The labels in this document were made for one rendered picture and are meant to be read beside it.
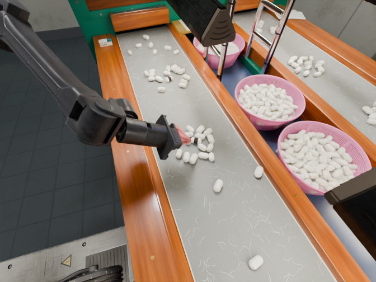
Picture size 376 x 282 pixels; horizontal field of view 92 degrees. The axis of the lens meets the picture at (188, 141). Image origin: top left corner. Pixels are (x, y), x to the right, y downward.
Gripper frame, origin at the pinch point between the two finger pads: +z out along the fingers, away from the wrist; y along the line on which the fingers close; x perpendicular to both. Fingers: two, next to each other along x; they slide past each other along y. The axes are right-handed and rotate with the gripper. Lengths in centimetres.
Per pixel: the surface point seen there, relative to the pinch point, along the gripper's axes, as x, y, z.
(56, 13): 86, 272, -22
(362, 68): -51, 13, 73
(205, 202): 7.5, -15.3, 5.2
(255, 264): 3.2, -32.5, 7.4
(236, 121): -7.9, 5.7, 20.2
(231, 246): 6.5, -27.5, 6.5
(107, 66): 16, 56, -10
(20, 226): 128, 30, -27
